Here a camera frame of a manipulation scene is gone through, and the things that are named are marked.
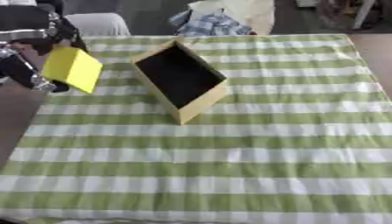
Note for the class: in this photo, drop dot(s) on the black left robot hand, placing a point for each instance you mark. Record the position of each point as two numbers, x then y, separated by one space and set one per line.
15 70

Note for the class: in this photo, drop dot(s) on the yellow block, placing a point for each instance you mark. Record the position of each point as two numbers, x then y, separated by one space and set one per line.
71 67

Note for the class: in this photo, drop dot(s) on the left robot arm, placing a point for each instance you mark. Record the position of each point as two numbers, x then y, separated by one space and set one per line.
23 17

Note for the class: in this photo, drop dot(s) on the tan cardboard box black inside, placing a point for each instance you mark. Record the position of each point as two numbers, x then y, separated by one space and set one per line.
178 76

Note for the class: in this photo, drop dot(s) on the white chair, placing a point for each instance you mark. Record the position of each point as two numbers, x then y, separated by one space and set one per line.
99 24

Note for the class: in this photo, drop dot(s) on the blue plaid cloth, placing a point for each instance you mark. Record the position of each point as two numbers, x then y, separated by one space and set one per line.
212 26

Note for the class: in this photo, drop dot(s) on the white post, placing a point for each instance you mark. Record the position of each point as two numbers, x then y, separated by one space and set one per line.
364 13

